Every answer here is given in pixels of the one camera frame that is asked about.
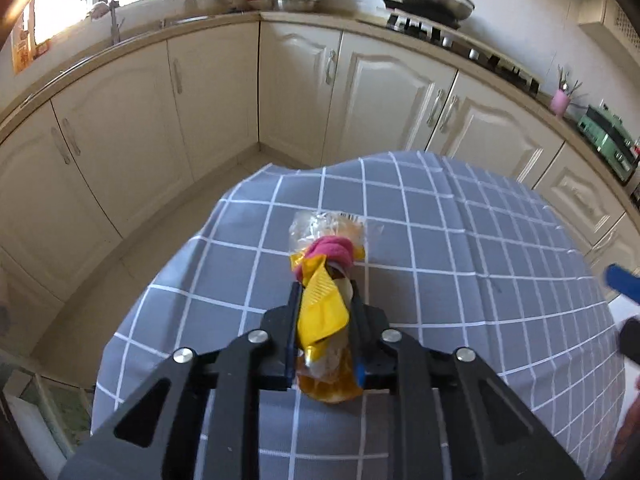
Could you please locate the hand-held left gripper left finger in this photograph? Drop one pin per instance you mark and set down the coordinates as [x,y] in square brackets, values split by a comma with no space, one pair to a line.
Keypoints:
[280,340]

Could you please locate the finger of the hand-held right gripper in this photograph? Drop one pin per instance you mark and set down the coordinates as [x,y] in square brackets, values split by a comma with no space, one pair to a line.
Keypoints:
[621,281]
[631,337]

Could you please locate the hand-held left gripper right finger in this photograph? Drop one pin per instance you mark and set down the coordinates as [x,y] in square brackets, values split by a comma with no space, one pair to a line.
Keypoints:
[367,340]

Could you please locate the yellow snack wrapper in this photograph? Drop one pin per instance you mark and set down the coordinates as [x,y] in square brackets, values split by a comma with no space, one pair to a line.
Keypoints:
[320,310]

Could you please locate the pink wrapper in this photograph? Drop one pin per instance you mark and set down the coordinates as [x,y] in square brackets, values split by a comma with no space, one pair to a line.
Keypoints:
[327,255]

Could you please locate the cream drawer cabinets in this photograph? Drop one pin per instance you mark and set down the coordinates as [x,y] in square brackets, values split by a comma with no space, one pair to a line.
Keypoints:
[575,195]

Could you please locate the green electric cooker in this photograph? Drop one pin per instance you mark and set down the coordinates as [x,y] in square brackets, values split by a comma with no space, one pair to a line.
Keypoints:
[605,135]

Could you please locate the bundle of chopsticks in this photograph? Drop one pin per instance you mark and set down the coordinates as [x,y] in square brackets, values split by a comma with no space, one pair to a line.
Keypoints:
[567,82]

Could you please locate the white rack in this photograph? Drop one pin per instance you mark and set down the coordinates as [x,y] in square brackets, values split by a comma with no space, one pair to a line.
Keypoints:
[45,410]

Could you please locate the cream cabinets under stove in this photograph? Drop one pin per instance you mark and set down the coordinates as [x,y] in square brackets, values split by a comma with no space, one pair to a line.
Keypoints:
[380,95]

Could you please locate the cream cabinets under sink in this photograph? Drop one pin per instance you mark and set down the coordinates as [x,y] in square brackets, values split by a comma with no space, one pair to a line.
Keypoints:
[125,125]

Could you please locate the large lattice door cabinet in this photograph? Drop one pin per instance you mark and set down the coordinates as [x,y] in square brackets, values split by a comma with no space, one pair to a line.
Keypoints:
[615,15]

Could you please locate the black gas stove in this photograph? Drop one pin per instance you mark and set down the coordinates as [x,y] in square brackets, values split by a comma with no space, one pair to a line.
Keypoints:
[465,50]

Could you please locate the beige kitchen countertop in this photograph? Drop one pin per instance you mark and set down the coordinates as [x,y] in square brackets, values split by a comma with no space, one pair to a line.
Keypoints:
[320,19]

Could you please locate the stainless steel sink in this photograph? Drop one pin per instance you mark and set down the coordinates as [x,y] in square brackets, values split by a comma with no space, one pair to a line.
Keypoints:
[185,21]

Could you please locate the metal sink faucet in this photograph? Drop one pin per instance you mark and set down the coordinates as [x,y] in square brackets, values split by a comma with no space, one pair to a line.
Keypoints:
[114,20]

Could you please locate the cloth on faucet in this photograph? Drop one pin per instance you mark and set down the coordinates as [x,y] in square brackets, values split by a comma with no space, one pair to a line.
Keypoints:
[100,9]

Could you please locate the kitchen window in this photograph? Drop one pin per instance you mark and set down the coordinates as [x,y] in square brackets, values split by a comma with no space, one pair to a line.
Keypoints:
[75,0]

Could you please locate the orange packet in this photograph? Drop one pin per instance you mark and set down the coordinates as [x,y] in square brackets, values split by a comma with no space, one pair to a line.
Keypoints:
[22,35]

